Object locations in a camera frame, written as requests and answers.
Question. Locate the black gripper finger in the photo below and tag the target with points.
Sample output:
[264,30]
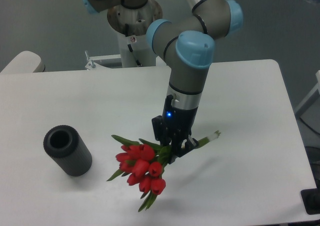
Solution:
[160,131]
[181,144]

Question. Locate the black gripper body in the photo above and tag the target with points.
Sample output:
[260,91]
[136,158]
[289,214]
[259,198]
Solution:
[178,121]

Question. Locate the red tulip bouquet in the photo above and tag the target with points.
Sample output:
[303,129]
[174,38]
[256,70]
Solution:
[144,163]

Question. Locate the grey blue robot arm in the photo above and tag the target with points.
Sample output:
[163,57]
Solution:
[186,47]

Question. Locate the dark grey ribbed vase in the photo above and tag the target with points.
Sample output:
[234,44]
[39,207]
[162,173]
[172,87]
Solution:
[64,145]

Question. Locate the black device at table edge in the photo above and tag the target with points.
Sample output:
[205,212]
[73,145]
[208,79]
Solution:
[311,200]

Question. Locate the beige chair armrest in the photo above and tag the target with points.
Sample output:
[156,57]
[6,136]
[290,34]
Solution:
[24,62]

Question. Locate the white pedestal base bracket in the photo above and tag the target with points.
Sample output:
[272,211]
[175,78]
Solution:
[116,61]

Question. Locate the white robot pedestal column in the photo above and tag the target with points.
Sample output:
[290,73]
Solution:
[131,27]

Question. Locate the white furniture frame right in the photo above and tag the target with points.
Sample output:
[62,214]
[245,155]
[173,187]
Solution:
[309,99]

